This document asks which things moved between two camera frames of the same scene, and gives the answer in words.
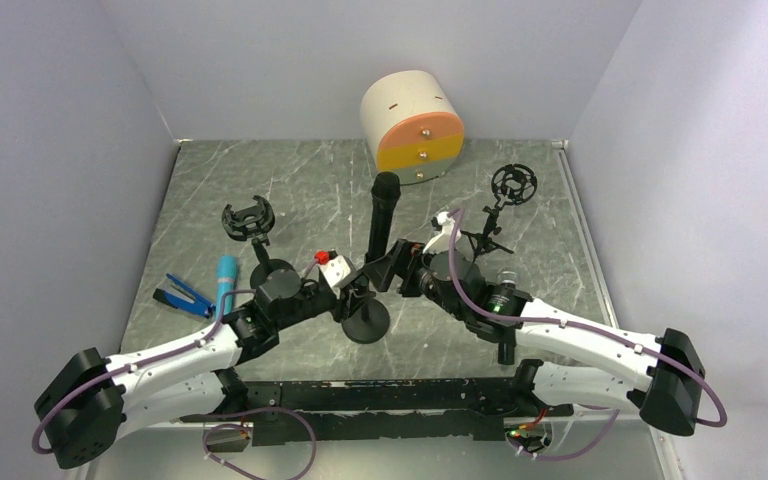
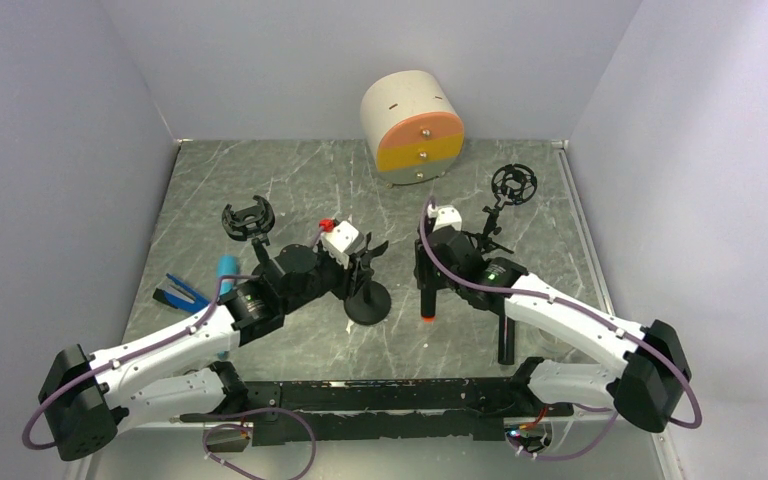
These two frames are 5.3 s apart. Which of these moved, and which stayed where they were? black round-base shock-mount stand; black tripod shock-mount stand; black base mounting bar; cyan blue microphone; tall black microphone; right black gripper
Moved: right black gripper; tall black microphone
Stayed: black base mounting bar; black round-base shock-mount stand; black tripod shock-mount stand; cyan blue microphone
